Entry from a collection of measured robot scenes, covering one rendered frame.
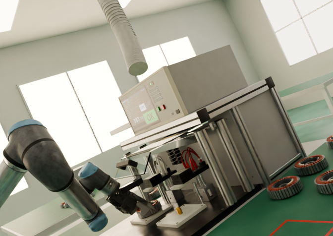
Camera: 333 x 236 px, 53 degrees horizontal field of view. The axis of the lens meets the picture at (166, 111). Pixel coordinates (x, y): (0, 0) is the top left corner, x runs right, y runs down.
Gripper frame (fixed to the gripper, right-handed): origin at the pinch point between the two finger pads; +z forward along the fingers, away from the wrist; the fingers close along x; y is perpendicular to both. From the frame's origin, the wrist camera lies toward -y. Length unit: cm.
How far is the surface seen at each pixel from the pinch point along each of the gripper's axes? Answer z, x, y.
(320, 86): 150, -82, -247
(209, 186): 5.0, 27.9, -13.9
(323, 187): 10, 75, -14
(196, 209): 2.5, 30.6, -2.0
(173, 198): 6.3, 2.6, -9.7
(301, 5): 206, -264, -619
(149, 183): -7.3, 1.7, -9.0
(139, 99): -33.8, 9.4, -33.9
